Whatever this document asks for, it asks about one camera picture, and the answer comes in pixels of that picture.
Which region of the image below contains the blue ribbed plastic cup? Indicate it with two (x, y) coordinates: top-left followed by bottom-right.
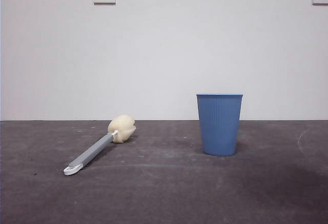
(196, 93), (243, 157)

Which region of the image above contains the grey-handled sponge cup brush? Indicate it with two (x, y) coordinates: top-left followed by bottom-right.
(63, 114), (137, 176)

